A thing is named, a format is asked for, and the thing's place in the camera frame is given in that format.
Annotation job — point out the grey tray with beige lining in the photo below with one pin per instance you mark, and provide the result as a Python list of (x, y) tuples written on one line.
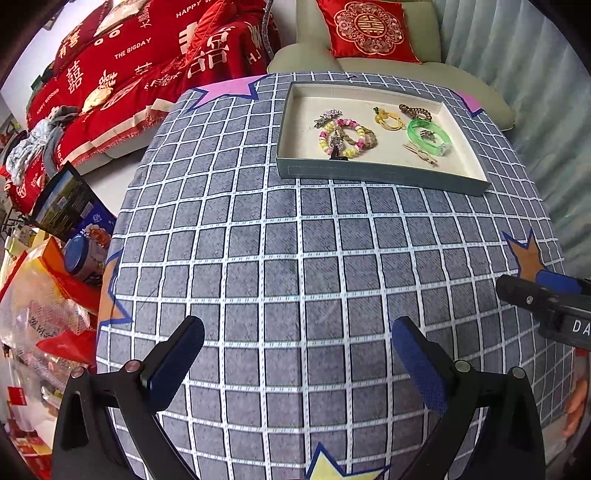
[(304, 134)]

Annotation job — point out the red plastic bag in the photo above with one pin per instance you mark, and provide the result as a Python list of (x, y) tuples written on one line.
[(64, 344)]

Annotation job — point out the green translucent bangle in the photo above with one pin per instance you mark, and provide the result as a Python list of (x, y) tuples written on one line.
[(412, 133)]

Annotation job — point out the blue lidded jar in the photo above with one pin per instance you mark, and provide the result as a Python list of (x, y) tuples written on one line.
[(78, 256)]

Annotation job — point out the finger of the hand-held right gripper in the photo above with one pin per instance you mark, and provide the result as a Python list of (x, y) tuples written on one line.
[(549, 307)]

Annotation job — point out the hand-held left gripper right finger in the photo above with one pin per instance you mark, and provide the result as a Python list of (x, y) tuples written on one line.
[(421, 367)]

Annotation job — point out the dark metal hair clip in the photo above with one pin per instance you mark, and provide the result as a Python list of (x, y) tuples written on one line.
[(339, 150)]

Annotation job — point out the pale green armchair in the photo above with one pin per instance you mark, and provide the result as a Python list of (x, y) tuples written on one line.
[(304, 50)]

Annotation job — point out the red printed blanket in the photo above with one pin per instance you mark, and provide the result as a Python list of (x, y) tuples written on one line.
[(152, 55)]

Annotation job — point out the white printed plastic bag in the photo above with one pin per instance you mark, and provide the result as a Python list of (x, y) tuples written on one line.
[(37, 318)]

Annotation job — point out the pale ribbed curtain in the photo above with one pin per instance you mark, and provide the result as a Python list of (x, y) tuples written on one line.
[(521, 92)]

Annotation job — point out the orange and yellow bag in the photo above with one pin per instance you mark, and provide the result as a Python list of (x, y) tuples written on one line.
[(41, 272)]

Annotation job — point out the small bronze hair clip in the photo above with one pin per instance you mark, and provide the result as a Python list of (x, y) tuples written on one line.
[(427, 134)]

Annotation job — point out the grey checked tablecloth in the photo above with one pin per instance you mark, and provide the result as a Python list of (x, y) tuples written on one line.
[(300, 286)]

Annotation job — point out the red embroidered cushion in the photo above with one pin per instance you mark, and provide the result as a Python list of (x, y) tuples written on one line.
[(369, 32)]

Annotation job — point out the gold slim hair clip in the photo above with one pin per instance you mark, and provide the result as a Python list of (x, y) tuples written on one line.
[(422, 156)]

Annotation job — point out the grey crumpled clothes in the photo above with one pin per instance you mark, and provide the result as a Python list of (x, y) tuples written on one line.
[(37, 138)]

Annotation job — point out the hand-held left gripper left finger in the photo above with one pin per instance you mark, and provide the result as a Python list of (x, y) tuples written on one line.
[(175, 362)]

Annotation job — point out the blue printed box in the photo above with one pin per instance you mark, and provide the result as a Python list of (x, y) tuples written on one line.
[(99, 226)]

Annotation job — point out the metal hoop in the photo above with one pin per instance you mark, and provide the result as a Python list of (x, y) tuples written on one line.
[(267, 27)]

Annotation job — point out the person's right hand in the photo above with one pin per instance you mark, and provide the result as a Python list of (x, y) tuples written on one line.
[(581, 406)]

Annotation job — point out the silver rhinestone hair clip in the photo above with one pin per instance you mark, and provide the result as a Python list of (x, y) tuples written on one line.
[(327, 117)]

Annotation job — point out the black box with photo print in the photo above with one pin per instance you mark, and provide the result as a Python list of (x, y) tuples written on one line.
[(64, 198)]

